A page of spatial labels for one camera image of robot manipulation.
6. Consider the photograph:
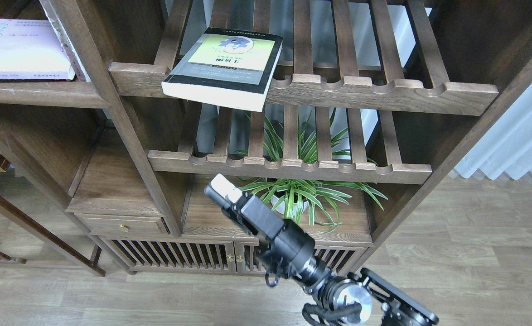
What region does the dark wooden side furniture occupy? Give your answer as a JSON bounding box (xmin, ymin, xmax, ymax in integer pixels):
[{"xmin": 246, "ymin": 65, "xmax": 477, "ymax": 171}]
[{"xmin": 0, "ymin": 136, "xmax": 106, "ymax": 278}]

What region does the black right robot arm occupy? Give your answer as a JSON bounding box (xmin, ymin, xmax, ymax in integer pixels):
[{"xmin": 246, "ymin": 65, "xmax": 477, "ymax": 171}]
[{"xmin": 204, "ymin": 174, "xmax": 439, "ymax": 326}]

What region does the white upright book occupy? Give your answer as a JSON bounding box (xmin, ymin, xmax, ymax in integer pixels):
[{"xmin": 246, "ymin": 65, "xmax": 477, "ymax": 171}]
[{"xmin": 40, "ymin": 0, "xmax": 91, "ymax": 82}]

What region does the white plant pot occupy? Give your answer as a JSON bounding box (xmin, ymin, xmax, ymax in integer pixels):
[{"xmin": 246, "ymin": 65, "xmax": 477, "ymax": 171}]
[{"xmin": 271, "ymin": 192, "xmax": 308, "ymax": 217}]

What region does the brass drawer knob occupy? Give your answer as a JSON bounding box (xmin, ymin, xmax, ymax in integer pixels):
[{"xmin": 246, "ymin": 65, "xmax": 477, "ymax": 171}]
[{"xmin": 119, "ymin": 224, "xmax": 130, "ymax": 233}]

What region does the green spider plant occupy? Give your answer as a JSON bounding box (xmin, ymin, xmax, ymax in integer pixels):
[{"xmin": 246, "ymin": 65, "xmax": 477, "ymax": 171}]
[{"xmin": 238, "ymin": 117, "xmax": 388, "ymax": 233}]

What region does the dark wooden bookshelf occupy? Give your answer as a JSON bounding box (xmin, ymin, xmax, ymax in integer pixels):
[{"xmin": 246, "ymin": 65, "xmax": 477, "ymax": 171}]
[{"xmin": 0, "ymin": 0, "xmax": 532, "ymax": 275}]

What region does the white purple paperback book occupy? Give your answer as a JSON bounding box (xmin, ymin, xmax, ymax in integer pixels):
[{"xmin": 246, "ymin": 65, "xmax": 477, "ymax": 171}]
[{"xmin": 0, "ymin": 19, "xmax": 75, "ymax": 80}]

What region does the yellow grey thick book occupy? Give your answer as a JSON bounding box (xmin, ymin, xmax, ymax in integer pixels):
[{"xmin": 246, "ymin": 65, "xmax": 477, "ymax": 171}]
[{"xmin": 162, "ymin": 27, "xmax": 283, "ymax": 112}]

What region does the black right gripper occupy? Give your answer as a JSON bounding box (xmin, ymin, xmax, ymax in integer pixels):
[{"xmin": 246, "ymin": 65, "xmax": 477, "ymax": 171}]
[{"xmin": 203, "ymin": 174, "xmax": 332, "ymax": 288}]

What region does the white pleated curtain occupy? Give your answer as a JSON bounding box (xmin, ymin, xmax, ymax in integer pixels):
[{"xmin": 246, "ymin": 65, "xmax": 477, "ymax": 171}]
[{"xmin": 453, "ymin": 83, "xmax": 532, "ymax": 180}]

